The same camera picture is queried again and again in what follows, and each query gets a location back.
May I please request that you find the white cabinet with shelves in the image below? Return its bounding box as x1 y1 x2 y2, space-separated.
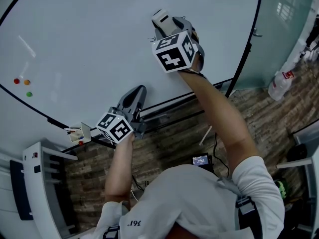
22 141 78 239

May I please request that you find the black device with screen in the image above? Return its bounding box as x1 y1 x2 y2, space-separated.
191 153 215 175

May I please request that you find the clear plastic water bottle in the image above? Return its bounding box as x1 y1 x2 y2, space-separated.
267 70 295 102

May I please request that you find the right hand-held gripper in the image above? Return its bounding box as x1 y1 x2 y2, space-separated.
151 16 206 74

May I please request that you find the dark blue panel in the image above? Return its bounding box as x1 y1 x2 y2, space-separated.
9 159 34 221

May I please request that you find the white whiteboard eraser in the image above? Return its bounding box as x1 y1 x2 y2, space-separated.
151 8 173 31

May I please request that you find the white whiteboard with black frame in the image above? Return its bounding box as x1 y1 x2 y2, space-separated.
0 0 265 154

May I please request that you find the black grey harness strap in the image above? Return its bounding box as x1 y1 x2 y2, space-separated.
235 195 264 239
102 225 121 239

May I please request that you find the white marker tray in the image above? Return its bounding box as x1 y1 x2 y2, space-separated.
64 121 92 144

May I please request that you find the person's left forearm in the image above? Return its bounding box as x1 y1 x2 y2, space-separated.
104 132 136 204

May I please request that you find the green black shoe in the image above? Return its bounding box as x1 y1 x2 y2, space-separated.
275 179 289 201

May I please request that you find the person's white shirt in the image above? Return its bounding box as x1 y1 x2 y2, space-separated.
94 155 285 239

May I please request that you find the black round object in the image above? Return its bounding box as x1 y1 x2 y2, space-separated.
286 143 308 162

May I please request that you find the person's right forearm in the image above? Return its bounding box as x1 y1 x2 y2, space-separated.
177 68 259 177

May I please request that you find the thin wrist band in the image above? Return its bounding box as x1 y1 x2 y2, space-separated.
187 68 208 80

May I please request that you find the white desk with frame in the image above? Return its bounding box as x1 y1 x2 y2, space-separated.
276 119 319 239

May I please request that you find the thin black cable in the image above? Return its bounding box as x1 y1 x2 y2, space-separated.
131 175 150 192

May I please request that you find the white stick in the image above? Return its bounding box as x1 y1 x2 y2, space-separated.
199 125 213 146

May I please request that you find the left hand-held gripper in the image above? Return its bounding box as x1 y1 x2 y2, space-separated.
95 84 148 144

